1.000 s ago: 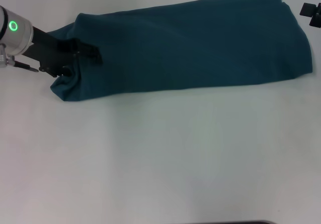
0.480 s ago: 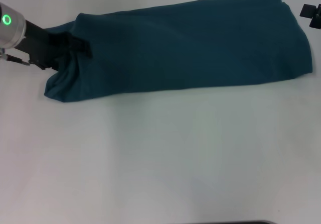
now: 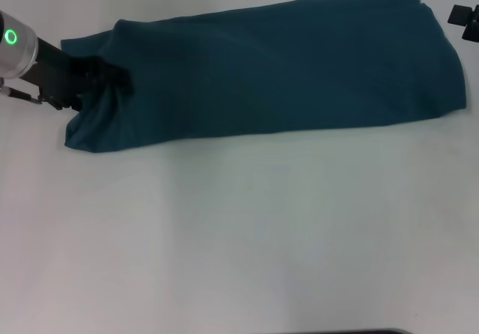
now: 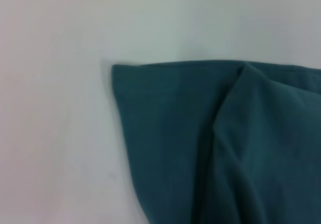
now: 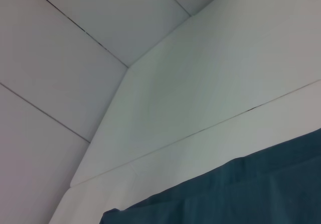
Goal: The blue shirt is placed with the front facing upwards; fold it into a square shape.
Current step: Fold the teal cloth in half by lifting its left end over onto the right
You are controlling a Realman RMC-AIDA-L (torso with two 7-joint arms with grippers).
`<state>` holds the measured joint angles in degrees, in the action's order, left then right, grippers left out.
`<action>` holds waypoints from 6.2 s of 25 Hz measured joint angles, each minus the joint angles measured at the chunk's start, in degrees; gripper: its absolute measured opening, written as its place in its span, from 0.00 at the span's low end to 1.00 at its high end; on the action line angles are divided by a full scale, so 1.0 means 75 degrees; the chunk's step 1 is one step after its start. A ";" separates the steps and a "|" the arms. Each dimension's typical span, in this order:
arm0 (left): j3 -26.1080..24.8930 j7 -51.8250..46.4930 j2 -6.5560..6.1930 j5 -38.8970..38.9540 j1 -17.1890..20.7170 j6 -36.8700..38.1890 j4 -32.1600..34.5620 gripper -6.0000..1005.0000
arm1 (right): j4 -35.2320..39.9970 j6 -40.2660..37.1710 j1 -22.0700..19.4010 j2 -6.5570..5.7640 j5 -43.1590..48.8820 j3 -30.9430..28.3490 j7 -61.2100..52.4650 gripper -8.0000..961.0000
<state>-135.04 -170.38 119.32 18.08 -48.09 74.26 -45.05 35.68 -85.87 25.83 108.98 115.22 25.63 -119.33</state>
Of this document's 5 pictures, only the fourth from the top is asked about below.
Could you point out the teal FREE! print t-shirt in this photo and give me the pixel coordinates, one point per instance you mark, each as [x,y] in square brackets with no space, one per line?
[225,146]

